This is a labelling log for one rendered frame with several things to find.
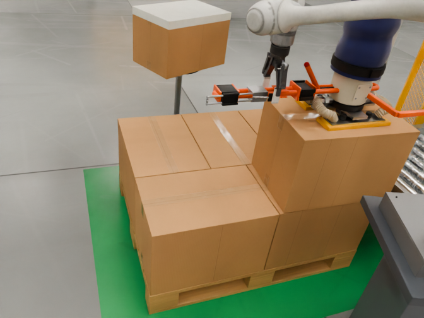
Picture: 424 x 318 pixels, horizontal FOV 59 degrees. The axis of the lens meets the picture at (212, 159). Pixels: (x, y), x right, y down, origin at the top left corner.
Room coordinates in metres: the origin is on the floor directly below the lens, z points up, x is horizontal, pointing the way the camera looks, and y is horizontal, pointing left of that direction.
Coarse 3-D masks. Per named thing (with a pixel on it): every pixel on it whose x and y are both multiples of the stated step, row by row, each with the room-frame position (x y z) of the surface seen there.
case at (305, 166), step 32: (288, 96) 1.74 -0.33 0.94; (288, 128) 1.45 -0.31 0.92; (320, 128) 1.45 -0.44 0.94; (384, 128) 1.53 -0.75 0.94; (256, 160) 1.65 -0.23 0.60; (288, 160) 1.39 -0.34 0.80; (320, 160) 1.36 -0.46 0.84; (352, 160) 1.43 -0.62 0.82; (384, 160) 1.50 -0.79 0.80; (288, 192) 1.33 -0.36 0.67; (320, 192) 1.39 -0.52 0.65; (352, 192) 1.46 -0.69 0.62; (384, 192) 1.53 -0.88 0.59
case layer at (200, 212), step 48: (144, 144) 1.74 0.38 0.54; (192, 144) 1.80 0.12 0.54; (240, 144) 1.87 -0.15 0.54; (144, 192) 1.34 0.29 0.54; (192, 192) 1.39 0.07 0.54; (240, 192) 1.43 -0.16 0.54; (144, 240) 1.20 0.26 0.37; (192, 240) 1.15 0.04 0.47; (240, 240) 1.24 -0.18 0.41; (288, 240) 1.35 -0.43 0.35; (336, 240) 1.48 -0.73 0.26
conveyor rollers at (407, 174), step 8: (416, 144) 2.18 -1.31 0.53; (416, 152) 2.07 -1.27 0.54; (408, 160) 2.00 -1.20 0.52; (416, 160) 1.96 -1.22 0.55; (408, 168) 1.88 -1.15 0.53; (416, 168) 1.86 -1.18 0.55; (400, 176) 1.81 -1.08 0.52; (408, 176) 1.78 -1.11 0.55; (416, 176) 1.82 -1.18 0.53; (408, 184) 1.76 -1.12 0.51; (416, 184) 1.71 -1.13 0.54; (416, 192) 1.63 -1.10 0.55
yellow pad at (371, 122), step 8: (368, 112) 1.57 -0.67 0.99; (320, 120) 1.49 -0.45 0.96; (328, 120) 1.49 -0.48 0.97; (344, 120) 1.50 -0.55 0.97; (352, 120) 1.52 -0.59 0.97; (360, 120) 1.53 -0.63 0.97; (368, 120) 1.54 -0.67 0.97; (376, 120) 1.55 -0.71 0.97; (384, 120) 1.57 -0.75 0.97; (328, 128) 1.43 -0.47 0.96; (336, 128) 1.44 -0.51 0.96; (344, 128) 1.46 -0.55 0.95; (352, 128) 1.48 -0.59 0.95
